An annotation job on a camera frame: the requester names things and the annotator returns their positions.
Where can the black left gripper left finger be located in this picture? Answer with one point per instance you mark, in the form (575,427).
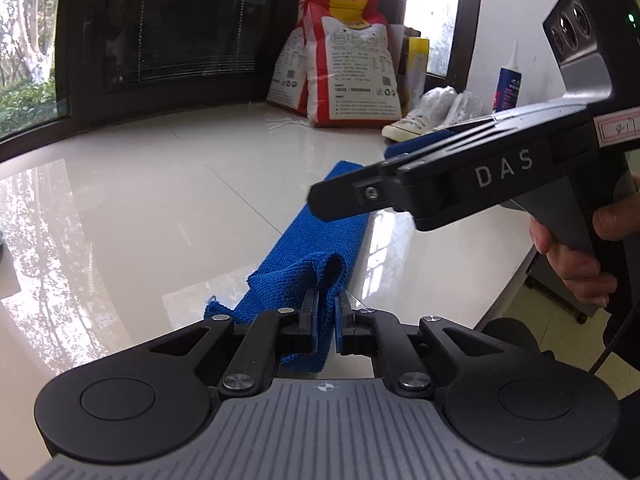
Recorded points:
(301,327)

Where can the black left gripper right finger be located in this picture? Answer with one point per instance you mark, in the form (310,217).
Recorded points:
(351,337)

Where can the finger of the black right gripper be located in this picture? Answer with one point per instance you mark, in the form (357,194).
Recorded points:
(348,190)

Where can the blue microfiber towel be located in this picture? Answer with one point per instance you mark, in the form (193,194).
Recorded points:
(311,254)

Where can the person's right hand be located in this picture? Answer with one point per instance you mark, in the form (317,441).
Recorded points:
(580,272)

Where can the white blue glue bottle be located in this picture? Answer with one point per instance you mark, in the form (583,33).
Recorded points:
(509,83)

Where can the left white canvas sneaker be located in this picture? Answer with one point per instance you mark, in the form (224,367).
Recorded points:
(431,111)

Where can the white canvas sneaker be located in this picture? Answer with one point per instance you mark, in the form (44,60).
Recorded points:
(466,106)
(431,111)

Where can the right white canvas sneaker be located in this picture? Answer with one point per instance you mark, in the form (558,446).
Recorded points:
(466,106)

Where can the front red white rice bag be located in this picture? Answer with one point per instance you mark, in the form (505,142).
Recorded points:
(351,79)

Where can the red white rice bag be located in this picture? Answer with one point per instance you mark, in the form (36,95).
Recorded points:
(288,86)
(351,79)

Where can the yellow black box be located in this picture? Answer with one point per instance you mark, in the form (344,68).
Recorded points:
(412,72)

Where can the rear red white rice bag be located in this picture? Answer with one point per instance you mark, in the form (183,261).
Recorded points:
(288,86)

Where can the black camera module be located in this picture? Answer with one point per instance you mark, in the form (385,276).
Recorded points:
(595,44)

